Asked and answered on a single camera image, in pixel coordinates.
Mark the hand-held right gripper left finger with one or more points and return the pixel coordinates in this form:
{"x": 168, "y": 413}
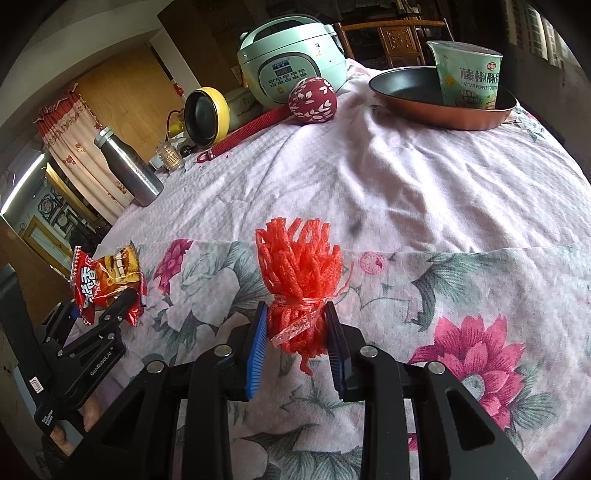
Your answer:
{"x": 256, "y": 350}

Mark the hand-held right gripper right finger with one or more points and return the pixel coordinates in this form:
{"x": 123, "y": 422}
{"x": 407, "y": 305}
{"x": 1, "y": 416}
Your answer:
{"x": 337, "y": 350}

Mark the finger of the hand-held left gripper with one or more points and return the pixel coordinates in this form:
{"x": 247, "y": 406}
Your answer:
{"x": 117, "y": 307}
{"x": 62, "y": 321}

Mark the red snack packet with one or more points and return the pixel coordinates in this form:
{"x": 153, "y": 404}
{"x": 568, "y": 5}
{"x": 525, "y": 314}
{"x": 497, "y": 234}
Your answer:
{"x": 101, "y": 277}

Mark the red foam fruit net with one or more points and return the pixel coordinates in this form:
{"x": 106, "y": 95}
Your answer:
{"x": 300, "y": 277}

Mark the person's left hand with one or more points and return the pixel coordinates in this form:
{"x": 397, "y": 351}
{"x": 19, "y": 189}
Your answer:
{"x": 90, "y": 413}

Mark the stainless steel bottle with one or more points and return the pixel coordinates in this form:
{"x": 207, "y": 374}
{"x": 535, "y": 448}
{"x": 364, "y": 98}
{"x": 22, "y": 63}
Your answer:
{"x": 129, "y": 170}

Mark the fluorescent tube lamp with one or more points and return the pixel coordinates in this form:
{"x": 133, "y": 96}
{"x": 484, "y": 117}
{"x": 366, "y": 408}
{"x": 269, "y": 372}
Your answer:
{"x": 21, "y": 184}

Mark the clear toothpick jar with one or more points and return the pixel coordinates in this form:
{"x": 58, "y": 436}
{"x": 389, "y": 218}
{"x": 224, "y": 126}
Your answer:
{"x": 168, "y": 159}

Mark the red flowered door curtain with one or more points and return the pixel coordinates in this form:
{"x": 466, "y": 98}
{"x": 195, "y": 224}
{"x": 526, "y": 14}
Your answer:
{"x": 74, "y": 147}

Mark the pink floral blanket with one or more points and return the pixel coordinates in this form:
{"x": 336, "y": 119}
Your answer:
{"x": 415, "y": 184}

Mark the yellow rimmed round pan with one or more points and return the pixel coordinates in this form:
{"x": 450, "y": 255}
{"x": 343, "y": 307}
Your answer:
{"x": 203, "y": 113}

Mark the pale cream pot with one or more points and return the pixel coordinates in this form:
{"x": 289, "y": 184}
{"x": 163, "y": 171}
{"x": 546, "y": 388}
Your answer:
{"x": 242, "y": 106}

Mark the red patterned massage hammer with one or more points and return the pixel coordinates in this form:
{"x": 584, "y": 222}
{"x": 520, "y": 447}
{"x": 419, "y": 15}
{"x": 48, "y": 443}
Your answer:
{"x": 314, "y": 101}

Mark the copper frying pan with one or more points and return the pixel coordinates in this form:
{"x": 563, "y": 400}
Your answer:
{"x": 401, "y": 90}

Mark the dark brown wardrobe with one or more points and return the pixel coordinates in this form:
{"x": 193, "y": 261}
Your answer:
{"x": 198, "y": 27}

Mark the pale green rice cooker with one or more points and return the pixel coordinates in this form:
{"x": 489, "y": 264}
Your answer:
{"x": 286, "y": 60}

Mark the green instant noodle cup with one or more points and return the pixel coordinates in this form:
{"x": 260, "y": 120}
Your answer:
{"x": 466, "y": 78}

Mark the carved wooden chair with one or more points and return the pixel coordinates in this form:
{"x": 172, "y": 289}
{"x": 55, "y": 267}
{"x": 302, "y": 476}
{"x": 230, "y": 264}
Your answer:
{"x": 397, "y": 39}

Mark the window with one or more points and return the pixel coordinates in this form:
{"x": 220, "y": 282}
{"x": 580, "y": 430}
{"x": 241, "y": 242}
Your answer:
{"x": 535, "y": 32}

